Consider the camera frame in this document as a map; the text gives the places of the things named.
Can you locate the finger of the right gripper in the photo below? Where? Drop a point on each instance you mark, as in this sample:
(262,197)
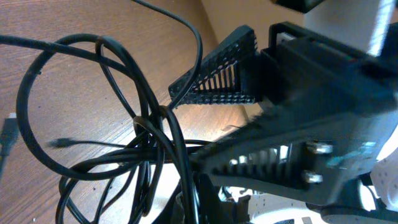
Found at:
(226,76)
(305,157)

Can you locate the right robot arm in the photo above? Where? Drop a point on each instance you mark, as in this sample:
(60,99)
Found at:
(361,25)

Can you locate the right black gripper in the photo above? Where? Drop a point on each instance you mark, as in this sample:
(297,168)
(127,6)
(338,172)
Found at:
(336,107)

